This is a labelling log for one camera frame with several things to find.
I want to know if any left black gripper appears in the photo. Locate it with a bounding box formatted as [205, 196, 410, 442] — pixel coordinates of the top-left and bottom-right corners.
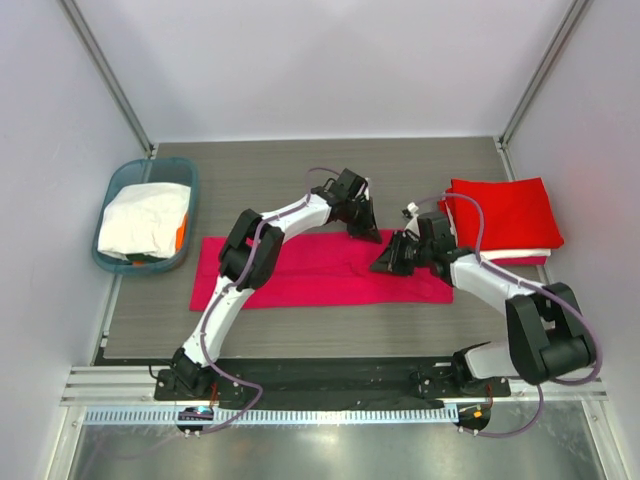
[342, 197, 383, 245]

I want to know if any pink t shirt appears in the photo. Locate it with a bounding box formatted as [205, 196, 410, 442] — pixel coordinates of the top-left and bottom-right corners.
[189, 228, 455, 313]

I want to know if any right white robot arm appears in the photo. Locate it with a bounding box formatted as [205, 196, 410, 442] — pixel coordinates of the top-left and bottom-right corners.
[370, 212, 602, 396]

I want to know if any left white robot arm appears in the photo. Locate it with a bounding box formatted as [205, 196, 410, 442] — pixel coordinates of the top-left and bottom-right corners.
[169, 169, 382, 400]

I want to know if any red folded t shirt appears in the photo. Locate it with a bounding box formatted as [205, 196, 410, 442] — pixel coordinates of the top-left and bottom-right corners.
[438, 178, 564, 251]

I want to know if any orange t shirt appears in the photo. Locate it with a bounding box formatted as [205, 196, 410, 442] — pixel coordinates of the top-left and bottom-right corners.
[128, 214, 188, 266]

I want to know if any teal plastic basket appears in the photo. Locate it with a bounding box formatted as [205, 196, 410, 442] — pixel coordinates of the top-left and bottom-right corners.
[91, 157, 199, 276]

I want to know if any white crumpled t shirt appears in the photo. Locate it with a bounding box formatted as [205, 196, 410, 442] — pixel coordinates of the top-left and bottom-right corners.
[97, 182, 191, 262]

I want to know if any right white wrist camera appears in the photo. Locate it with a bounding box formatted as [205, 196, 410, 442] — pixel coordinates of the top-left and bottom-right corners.
[402, 202, 420, 236]

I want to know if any right aluminium frame post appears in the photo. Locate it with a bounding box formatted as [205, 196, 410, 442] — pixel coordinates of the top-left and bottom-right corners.
[499, 0, 591, 146]

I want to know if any aluminium frame post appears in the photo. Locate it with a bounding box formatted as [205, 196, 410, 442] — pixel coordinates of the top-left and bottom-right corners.
[499, 0, 591, 146]
[57, 0, 154, 158]

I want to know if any white slotted cable duct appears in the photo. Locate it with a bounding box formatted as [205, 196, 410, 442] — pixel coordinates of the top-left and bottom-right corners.
[84, 404, 458, 428]

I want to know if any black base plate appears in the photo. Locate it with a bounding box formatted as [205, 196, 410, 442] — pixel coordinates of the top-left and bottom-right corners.
[154, 356, 511, 411]

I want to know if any left aluminium frame post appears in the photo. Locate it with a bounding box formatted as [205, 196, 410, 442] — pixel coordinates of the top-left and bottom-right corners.
[57, 0, 154, 158]

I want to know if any aluminium rail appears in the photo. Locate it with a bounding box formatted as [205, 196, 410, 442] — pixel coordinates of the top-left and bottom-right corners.
[60, 359, 609, 407]

